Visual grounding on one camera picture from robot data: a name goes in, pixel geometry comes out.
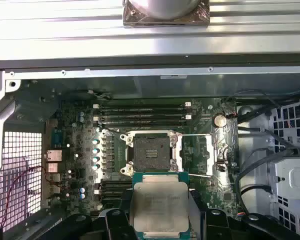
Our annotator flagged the grey perforated drive cage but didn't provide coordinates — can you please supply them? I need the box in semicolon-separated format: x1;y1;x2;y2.
263;96;300;240

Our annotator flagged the grey black cable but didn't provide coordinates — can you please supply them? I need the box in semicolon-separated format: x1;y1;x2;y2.
237;126;300;155

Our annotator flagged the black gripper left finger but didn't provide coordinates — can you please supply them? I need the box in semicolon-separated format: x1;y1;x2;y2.
41;191;133;240

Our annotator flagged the blue rear port connector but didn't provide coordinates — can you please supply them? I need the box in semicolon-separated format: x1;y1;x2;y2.
52;129;63;149

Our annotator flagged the black grey PC case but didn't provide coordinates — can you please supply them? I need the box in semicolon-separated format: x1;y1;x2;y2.
0;55;300;240

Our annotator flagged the green motherboard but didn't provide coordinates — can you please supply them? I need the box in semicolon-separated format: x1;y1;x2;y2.
43;96;240;226

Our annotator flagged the black CPU socket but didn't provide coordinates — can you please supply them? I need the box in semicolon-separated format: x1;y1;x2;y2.
119;129;184;176

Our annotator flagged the silver topped CPU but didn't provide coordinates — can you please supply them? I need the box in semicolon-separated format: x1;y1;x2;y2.
129;171;191;240

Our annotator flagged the black looped data cable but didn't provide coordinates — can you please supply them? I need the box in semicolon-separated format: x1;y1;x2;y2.
234;147;300;219

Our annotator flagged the silver rear port connector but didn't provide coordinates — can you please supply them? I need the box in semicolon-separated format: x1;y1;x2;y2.
46;149;63;161

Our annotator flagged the thin red black wire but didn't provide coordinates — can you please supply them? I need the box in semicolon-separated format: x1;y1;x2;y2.
1;165;70;222

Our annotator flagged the black RAM slot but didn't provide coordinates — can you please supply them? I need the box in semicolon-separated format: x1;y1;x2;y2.
94;188;134;196
92;108;193;116
92;119;193;127
99;184;134;190
92;101;193;110
99;194;131;201
92;113;193;122
99;179;134;186

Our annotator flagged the round silver coin battery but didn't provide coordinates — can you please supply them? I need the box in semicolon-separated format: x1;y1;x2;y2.
212;114;227;129

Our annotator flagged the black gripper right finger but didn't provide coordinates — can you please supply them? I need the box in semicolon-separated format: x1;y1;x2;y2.
189;189;300;240

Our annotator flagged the metal socket cover frame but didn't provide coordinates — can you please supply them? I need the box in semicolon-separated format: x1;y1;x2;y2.
170;132;219;177

